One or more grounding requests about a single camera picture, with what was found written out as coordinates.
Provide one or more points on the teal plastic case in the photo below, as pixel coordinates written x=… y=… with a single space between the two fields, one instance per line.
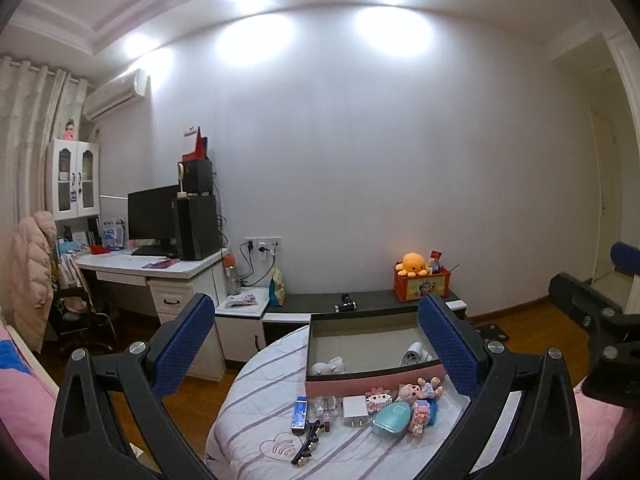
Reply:
x=392 y=417

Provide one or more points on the beige curtain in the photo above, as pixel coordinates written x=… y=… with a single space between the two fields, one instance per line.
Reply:
x=30 y=125

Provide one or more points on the orange octopus plush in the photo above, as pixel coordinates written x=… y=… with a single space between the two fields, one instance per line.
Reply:
x=412 y=265

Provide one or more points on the small white cabinet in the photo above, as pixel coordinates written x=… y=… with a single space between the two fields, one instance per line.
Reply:
x=240 y=335

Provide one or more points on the black monitor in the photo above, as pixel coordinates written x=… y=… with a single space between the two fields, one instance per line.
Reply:
x=150 y=215

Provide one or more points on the black keyboard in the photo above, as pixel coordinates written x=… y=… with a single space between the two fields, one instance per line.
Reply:
x=150 y=251

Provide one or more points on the white air conditioner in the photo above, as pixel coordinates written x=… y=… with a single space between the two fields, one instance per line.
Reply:
x=115 y=95

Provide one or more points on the pink cardboard box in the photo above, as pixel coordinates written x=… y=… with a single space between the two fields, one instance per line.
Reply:
x=360 y=345

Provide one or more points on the clear glass bottle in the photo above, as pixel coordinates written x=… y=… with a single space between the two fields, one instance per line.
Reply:
x=324 y=410

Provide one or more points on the papers on cabinet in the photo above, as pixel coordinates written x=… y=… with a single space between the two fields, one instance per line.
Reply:
x=241 y=300

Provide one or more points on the black hair clip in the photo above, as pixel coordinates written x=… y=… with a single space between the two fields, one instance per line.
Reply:
x=306 y=444

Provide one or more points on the small toys in crate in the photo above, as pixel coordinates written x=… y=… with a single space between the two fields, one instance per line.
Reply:
x=436 y=262

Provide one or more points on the white plug adapter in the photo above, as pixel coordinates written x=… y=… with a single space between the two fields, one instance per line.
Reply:
x=415 y=352

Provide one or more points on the red flag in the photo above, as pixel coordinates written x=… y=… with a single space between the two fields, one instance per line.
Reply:
x=199 y=145

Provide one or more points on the pink puffer jacket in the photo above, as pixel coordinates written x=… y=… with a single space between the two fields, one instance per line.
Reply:
x=30 y=270

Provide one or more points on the blue slim box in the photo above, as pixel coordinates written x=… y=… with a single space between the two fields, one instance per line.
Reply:
x=298 y=414

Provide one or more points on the blue plastic item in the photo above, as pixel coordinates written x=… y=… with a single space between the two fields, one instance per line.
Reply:
x=435 y=412

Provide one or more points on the black speaker box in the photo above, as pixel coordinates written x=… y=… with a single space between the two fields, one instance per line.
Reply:
x=197 y=177

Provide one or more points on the black office chair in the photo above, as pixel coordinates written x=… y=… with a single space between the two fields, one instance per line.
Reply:
x=80 y=315

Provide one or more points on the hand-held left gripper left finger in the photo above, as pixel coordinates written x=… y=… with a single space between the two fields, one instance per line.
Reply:
x=180 y=346

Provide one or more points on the pink pillow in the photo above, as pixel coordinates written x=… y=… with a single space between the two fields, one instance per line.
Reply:
x=600 y=440

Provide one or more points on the bottle with orange cap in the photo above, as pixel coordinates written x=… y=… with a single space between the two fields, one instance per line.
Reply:
x=233 y=277

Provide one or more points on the white glass-door cabinet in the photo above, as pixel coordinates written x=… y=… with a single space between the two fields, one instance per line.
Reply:
x=72 y=180

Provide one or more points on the black white tv stand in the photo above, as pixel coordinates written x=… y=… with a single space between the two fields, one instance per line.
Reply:
x=310 y=302

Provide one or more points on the black massage gun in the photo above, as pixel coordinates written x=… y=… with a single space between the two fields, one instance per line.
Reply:
x=344 y=304

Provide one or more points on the small pink block figure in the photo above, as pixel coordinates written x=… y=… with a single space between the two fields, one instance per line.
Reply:
x=419 y=420

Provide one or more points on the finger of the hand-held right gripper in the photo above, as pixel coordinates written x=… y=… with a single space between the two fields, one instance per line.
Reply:
x=626 y=258
x=575 y=296

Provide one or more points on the small white figure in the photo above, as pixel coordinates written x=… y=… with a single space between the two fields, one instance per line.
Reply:
x=330 y=366

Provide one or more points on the white wall outlet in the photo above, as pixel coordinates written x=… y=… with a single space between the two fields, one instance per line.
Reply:
x=262 y=244

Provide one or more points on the pig doll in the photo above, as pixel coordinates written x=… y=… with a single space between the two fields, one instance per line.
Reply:
x=412 y=391

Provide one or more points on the pink white block toy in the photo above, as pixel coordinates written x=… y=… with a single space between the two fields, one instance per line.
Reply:
x=381 y=400

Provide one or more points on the white desk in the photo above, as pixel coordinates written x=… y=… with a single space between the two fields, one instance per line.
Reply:
x=175 y=300

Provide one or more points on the white charger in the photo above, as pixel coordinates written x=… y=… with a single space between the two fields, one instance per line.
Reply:
x=355 y=410

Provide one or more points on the pink blanket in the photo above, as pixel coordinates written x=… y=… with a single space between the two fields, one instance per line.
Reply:
x=20 y=400

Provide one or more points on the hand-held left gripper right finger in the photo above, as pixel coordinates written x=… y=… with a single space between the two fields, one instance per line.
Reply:
x=450 y=350

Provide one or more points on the white wardrobe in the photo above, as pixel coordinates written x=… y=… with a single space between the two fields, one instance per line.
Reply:
x=607 y=200

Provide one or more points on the row of books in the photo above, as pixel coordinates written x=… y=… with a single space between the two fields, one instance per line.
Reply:
x=110 y=235

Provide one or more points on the small pink doll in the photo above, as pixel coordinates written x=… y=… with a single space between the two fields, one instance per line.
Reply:
x=69 y=130

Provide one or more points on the snack bag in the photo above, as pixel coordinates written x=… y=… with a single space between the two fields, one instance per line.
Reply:
x=277 y=290

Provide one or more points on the orange printed crate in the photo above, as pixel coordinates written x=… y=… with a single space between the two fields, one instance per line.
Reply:
x=422 y=287

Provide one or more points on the black computer tower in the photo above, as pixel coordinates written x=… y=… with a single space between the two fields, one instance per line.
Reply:
x=197 y=230

